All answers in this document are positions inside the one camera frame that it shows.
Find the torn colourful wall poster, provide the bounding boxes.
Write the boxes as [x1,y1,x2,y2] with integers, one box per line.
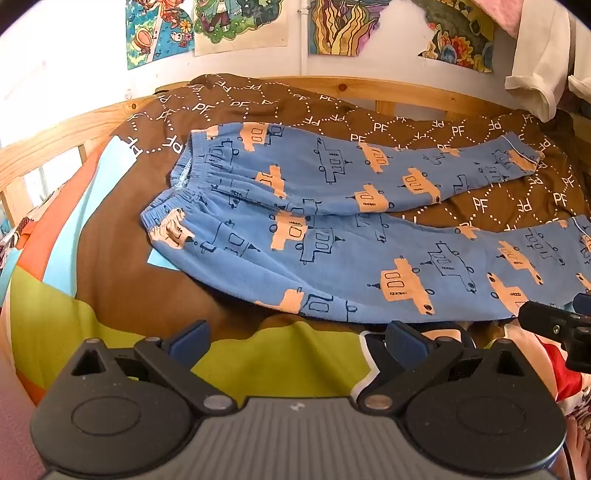
[410,0,496,75]

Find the pale pink fabric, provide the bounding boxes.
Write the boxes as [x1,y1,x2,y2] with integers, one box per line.
[0,383,49,480]

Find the white wall pipe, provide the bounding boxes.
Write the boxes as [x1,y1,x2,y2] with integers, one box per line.
[297,0,310,77]

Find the green trees wall poster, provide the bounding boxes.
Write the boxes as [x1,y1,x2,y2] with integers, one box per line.
[193,0,290,57]

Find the white hanging garment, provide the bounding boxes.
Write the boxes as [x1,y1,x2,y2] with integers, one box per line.
[505,0,591,123]

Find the red and white cloth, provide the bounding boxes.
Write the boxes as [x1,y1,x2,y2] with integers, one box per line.
[503,322,591,416]

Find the cartoon wall poster blue border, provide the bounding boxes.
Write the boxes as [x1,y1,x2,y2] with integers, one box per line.
[126,0,195,71]

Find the white floral cloth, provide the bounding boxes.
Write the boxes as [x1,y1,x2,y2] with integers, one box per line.
[0,215,31,278]

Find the brown multicolour printed blanket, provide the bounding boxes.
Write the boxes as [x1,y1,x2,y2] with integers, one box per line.
[0,74,591,416]

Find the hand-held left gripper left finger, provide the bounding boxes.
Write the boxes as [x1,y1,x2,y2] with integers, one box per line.
[60,320,237,414]

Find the wooden bed frame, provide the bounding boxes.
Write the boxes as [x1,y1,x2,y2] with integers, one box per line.
[0,75,522,227]

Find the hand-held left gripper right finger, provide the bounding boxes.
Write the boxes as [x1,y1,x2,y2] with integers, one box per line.
[353,320,528,414]

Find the blue car print pants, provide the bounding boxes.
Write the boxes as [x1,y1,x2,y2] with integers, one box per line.
[140,121,591,324]

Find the pink hanging cloth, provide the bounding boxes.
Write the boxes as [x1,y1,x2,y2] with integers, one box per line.
[478,0,528,38]

